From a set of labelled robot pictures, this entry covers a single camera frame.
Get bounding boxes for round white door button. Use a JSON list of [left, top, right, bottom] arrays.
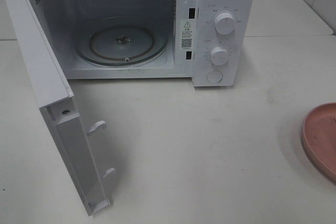
[[206, 70, 223, 83]]

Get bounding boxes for white microwave knob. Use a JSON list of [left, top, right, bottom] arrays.
[[214, 10, 236, 35], [209, 46, 229, 66]]

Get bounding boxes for white microwave door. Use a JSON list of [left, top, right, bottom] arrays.
[[5, 0, 114, 216]]

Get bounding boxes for pink round plate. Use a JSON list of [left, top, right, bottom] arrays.
[[301, 102, 335, 182]]

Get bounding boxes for white microwave oven body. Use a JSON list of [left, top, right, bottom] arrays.
[[42, 0, 253, 87]]

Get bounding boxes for glass microwave turntable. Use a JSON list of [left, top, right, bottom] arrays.
[[75, 16, 173, 67]]

